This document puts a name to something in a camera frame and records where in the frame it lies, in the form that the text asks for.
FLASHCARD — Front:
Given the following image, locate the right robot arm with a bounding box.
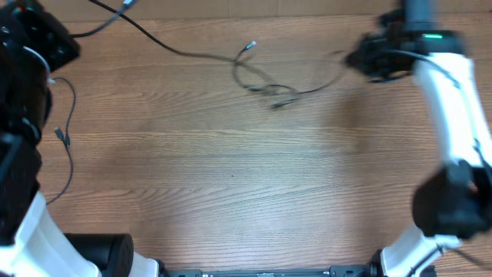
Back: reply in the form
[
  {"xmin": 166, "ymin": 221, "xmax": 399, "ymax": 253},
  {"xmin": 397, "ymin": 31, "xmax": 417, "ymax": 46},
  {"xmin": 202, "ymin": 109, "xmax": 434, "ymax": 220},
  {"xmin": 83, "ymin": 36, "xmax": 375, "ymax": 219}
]
[{"xmin": 329, "ymin": 0, "xmax": 491, "ymax": 276}]

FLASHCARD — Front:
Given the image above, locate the black USB cable one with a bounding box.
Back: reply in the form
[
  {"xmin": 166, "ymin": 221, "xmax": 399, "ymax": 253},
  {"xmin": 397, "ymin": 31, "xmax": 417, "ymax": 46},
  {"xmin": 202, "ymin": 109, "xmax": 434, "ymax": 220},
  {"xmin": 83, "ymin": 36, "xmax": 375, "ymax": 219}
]
[{"xmin": 45, "ymin": 76, "xmax": 77, "ymax": 205}]

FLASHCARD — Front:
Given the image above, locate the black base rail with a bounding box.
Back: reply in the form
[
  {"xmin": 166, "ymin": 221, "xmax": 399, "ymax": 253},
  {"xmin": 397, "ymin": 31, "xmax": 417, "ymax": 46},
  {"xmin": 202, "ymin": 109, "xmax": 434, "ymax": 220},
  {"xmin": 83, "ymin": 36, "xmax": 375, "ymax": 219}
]
[{"xmin": 158, "ymin": 255, "xmax": 386, "ymax": 277}]

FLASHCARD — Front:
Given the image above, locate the black USB cable three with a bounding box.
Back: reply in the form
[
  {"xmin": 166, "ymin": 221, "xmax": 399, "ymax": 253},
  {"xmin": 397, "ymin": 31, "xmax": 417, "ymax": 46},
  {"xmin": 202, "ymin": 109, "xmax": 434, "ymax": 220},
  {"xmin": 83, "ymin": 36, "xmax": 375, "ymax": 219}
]
[{"xmin": 232, "ymin": 40, "xmax": 347, "ymax": 109}]

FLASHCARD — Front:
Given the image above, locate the black USB cable two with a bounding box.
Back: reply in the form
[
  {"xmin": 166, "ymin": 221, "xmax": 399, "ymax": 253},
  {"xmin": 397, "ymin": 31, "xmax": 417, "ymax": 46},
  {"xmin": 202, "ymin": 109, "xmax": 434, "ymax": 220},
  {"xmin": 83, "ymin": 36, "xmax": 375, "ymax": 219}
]
[{"xmin": 71, "ymin": 0, "xmax": 301, "ymax": 97}]

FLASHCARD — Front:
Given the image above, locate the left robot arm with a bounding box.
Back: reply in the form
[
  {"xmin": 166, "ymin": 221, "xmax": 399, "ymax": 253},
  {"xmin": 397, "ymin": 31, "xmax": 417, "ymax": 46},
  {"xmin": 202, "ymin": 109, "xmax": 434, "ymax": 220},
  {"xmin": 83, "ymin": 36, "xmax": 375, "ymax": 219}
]
[{"xmin": 1, "ymin": 1, "xmax": 165, "ymax": 277}]

